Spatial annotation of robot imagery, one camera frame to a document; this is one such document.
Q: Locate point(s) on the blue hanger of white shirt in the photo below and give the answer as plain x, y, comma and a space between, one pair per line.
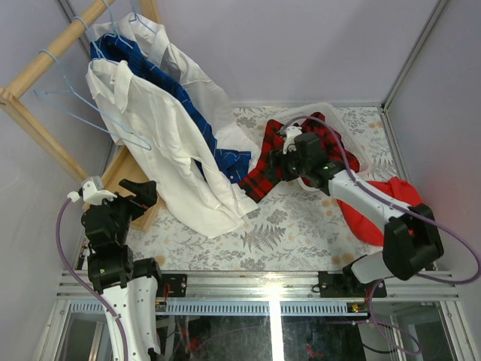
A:
100, 48

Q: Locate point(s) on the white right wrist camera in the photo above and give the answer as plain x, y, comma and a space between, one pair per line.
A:
289, 134

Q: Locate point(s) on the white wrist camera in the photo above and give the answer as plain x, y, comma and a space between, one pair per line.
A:
289, 134
92, 192

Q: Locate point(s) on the white plastic basket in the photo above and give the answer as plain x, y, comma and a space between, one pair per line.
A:
257, 186

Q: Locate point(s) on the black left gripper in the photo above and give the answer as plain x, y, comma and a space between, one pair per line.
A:
125, 203

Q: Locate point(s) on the floral table cover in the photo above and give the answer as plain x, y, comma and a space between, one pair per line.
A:
291, 230

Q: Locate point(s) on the red black plaid shirt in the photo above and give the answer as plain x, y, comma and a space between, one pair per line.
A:
263, 169

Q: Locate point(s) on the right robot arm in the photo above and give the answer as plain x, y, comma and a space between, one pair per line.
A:
410, 241

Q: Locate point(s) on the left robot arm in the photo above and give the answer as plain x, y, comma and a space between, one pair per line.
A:
126, 288

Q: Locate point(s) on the white long-sleeve shirt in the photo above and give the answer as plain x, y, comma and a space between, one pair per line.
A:
169, 148

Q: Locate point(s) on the aluminium rail frame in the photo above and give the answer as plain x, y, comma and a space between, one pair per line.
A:
216, 315

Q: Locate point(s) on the red cloth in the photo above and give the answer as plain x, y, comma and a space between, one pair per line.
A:
367, 206

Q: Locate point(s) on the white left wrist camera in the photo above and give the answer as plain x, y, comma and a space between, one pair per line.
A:
92, 192

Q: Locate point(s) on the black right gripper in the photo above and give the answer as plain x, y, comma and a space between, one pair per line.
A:
277, 159

